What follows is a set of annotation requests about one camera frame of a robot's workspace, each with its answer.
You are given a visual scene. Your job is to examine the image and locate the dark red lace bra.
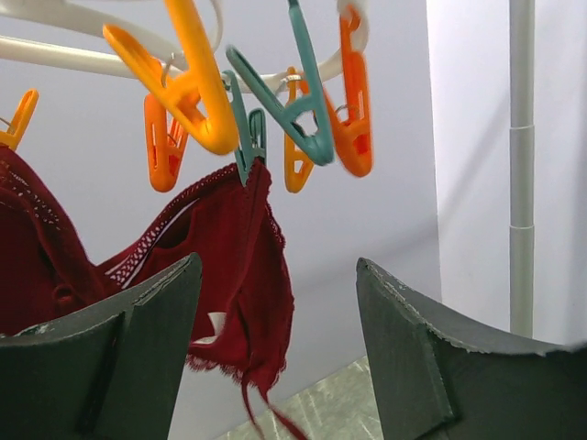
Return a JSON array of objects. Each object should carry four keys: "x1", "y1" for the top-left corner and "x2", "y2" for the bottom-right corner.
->
[{"x1": 0, "y1": 145, "x2": 311, "y2": 440}]

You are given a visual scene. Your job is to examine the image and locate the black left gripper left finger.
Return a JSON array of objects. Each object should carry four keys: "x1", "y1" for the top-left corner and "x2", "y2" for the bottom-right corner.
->
[{"x1": 1, "y1": 253, "x2": 202, "y2": 439}]

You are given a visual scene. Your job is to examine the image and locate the yellow-orange clothespin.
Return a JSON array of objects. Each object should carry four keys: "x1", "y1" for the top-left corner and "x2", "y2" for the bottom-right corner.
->
[
  {"x1": 103, "y1": 0, "x2": 238, "y2": 155},
  {"x1": 283, "y1": 66, "x2": 315, "y2": 193}
]

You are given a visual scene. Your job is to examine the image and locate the teal clothespin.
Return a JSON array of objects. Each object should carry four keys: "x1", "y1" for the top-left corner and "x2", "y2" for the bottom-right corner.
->
[
  {"x1": 222, "y1": 70, "x2": 267, "y2": 186},
  {"x1": 226, "y1": 0, "x2": 334, "y2": 166}
]

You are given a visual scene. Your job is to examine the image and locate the silver clothes rack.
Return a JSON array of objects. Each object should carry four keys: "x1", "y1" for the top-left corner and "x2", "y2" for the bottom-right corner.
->
[{"x1": 509, "y1": 0, "x2": 536, "y2": 338}]

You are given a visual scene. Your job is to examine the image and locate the orange clothespin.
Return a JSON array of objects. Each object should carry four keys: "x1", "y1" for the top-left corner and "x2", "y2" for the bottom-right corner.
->
[
  {"x1": 324, "y1": 5, "x2": 373, "y2": 177},
  {"x1": 144, "y1": 94, "x2": 189, "y2": 193},
  {"x1": 0, "y1": 89, "x2": 39, "y2": 151}
]

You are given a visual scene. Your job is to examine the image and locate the white plastic clip hanger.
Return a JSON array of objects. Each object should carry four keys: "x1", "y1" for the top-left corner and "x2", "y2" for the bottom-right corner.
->
[{"x1": 0, "y1": 0, "x2": 371, "y2": 95}]

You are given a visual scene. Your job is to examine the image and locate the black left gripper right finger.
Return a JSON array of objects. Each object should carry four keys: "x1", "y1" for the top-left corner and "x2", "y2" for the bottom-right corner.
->
[{"x1": 356, "y1": 258, "x2": 586, "y2": 439}]

